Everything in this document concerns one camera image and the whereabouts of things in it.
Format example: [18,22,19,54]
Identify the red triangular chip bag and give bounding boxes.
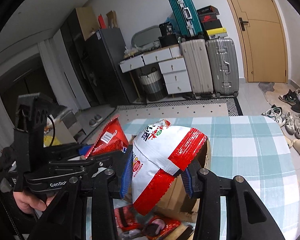
[84,117,129,159]

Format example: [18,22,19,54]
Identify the white red snack bag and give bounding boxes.
[132,119,207,216]

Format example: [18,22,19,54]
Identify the left hand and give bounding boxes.
[13,191,55,214]

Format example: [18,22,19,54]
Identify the red snack packet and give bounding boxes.
[114,205,194,239]

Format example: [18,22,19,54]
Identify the blue white checkered tablecloth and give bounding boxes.
[86,115,300,240]

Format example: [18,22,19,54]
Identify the grey slippers pair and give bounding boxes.
[89,114,103,127]

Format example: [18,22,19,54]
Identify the brown SF cardboard box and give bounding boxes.
[122,134,212,224]

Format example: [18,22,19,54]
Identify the dotted beige rug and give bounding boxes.
[83,97,243,144]

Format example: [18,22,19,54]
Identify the striped laundry basket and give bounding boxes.
[139,67,167,102]

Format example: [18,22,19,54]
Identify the black refrigerator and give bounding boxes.
[60,7,138,107]

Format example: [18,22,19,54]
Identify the white drawer desk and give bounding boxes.
[120,44,192,95]

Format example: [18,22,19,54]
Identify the beige suitcase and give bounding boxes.
[180,39,214,95]

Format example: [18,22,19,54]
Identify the silver suitcase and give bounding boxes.
[206,37,239,97]

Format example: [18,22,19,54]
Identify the teal suitcase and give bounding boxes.
[168,0,203,37]

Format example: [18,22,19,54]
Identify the stacked shoe boxes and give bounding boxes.
[197,5,223,40]

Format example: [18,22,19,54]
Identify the wooden door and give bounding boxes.
[227,0,288,83]

